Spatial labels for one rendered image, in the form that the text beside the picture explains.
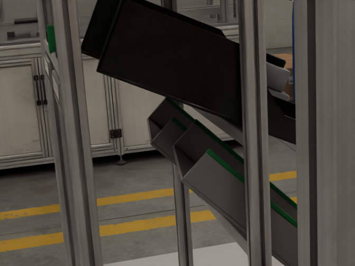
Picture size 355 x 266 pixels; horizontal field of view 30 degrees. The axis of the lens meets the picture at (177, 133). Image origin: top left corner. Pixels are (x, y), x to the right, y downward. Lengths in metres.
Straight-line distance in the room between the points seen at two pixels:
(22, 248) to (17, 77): 1.39
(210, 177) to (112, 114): 3.93
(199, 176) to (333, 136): 0.47
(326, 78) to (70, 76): 0.40
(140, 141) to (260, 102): 4.07
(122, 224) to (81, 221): 3.05
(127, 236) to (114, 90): 1.37
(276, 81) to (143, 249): 2.53
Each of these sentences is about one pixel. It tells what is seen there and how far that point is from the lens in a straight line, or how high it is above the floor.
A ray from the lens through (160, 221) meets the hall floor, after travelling 3.65.
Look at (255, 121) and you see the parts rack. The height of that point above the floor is 1.25.
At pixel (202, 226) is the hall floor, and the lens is 3.57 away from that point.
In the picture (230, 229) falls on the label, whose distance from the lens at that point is 0.76.
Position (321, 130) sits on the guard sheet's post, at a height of 1.35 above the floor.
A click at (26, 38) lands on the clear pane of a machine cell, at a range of 4.49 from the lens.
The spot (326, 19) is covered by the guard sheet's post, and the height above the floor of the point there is 1.39.
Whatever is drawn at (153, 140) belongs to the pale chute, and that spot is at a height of 1.19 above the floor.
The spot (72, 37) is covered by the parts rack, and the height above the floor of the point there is 1.35.
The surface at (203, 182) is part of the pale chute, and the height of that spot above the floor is 1.18.
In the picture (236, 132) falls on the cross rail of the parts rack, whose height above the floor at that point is 1.23.
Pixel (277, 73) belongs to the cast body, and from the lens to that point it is 0.87.
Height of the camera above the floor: 1.41
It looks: 15 degrees down
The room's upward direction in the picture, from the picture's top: 4 degrees counter-clockwise
